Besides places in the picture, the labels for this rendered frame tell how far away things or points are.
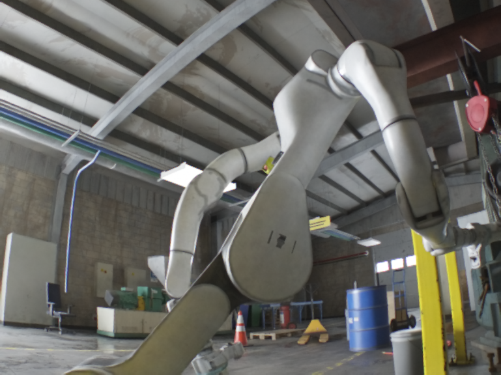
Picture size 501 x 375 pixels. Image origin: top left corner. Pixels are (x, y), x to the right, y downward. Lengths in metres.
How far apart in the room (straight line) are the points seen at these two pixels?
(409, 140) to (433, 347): 1.13
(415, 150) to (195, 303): 0.47
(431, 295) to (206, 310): 1.15
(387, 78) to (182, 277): 0.64
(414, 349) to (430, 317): 1.37
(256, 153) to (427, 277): 0.97
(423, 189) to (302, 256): 0.25
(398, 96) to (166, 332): 0.59
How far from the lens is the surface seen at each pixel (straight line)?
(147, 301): 8.14
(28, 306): 8.37
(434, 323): 1.58
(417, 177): 0.64
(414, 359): 2.95
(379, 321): 4.74
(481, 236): 1.09
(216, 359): 0.87
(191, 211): 0.90
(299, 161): 0.73
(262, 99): 7.96
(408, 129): 0.63
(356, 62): 0.70
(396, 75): 0.69
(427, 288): 1.58
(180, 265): 0.87
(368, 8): 1.83
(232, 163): 0.96
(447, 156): 3.57
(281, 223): 0.61
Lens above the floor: 0.71
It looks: 23 degrees up
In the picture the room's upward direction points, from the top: 2 degrees counter-clockwise
